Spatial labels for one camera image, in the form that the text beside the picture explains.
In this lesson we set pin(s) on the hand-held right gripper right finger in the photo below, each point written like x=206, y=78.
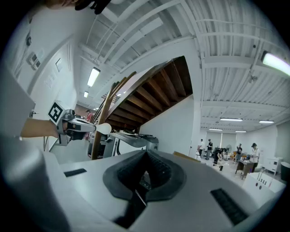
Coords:
x=159, y=168

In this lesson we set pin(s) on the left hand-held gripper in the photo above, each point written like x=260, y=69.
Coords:
x=59, y=120

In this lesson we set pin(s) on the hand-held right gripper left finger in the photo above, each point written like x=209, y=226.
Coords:
x=132, y=168

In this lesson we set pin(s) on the white plastic scoop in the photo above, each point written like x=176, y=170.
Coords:
x=104, y=129

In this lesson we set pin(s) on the person's left forearm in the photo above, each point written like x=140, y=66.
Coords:
x=38, y=128

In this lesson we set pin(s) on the long ceiling light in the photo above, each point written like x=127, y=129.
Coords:
x=85, y=94
x=93, y=77
x=275, y=62
x=266, y=122
x=231, y=119

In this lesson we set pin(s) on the standing fan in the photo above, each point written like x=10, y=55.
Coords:
x=227, y=149

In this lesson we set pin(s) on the wooden staircase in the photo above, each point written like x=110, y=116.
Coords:
x=156, y=95

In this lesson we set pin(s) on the wooden desk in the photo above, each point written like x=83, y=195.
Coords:
x=245, y=165

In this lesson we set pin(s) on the white appliance with knobs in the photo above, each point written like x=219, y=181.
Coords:
x=264, y=182

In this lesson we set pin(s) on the white cabinet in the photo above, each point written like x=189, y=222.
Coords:
x=274, y=165

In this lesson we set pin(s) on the black bin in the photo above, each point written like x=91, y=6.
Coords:
x=286, y=171

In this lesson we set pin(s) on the framed wall notice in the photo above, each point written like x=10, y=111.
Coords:
x=59, y=65

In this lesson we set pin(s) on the wall control panels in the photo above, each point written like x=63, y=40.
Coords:
x=34, y=60

